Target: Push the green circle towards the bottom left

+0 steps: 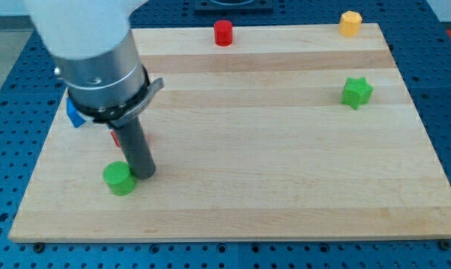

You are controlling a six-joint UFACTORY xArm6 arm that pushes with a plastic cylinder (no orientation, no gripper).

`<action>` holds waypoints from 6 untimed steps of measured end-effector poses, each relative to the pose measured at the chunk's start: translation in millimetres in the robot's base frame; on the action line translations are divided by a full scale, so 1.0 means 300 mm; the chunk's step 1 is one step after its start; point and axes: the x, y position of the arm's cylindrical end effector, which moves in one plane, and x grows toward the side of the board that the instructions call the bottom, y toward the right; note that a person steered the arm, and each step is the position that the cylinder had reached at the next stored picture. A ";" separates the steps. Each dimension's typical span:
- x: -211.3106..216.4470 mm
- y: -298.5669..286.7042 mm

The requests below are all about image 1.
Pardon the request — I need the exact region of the green cylinder block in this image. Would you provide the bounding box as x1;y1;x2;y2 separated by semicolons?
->
102;161;136;197

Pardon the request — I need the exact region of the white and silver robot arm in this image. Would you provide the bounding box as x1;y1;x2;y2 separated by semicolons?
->
25;0;156;129

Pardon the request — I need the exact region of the wooden board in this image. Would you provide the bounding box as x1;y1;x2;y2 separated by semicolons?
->
9;23;451;243

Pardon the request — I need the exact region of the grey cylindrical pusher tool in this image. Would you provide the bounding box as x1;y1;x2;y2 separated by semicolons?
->
114;117;156;179

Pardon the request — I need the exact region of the red cylinder block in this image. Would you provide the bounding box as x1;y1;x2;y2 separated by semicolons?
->
214;20;233;46

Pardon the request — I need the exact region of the small red block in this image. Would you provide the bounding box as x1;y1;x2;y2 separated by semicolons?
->
110;131;120;148

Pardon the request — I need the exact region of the green star block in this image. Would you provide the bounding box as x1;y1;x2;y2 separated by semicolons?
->
341;77;374;110

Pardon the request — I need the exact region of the blue block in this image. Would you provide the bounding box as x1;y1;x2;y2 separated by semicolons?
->
66;97;86;129

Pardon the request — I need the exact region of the yellow hexagon block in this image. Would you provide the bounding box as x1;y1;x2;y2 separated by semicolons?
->
339;10;362;37

